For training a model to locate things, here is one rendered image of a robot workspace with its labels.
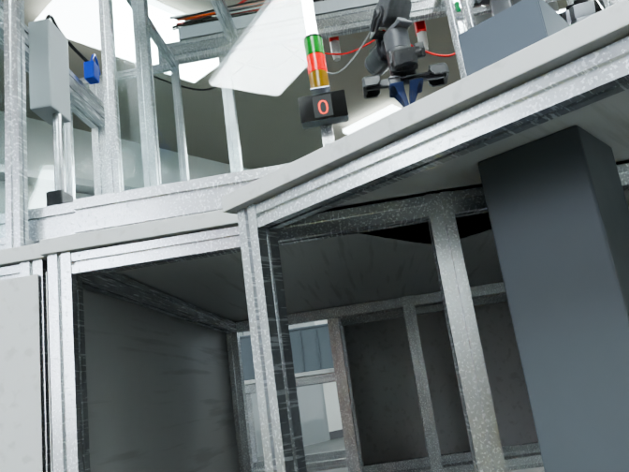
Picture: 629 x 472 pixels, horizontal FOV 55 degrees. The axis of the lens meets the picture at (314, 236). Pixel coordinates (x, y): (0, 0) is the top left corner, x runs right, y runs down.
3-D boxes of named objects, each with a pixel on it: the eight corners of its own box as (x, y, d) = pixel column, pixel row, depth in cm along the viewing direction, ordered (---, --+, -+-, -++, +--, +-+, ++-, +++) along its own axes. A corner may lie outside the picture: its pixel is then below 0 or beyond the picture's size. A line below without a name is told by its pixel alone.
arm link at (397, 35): (415, 15, 134) (394, 38, 142) (393, 11, 131) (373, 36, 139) (421, 42, 132) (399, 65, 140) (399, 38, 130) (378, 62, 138)
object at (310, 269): (876, 118, 103) (870, 102, 104) (39, 255, 114) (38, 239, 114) (594, 269, 239) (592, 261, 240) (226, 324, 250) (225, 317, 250)
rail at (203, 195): (519, 173, 116) (507, 122, 118) (75, 246, 122) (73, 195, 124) (513, 183, 121) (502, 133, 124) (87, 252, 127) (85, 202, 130)
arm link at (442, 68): (358, 66, 139) (357, 52, 133) (439, 52, 137) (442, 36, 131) (363, 99, 136) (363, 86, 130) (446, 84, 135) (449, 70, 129)
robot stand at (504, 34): (566, 109, 88) (535, -8, 93) (480, 143, 97) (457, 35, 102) (598, 130, 99) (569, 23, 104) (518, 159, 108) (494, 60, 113)
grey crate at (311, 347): (347, 365, 308) (341, 320, 314) (228, 383, 312) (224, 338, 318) (351, 368, 349) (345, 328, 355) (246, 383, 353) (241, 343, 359)
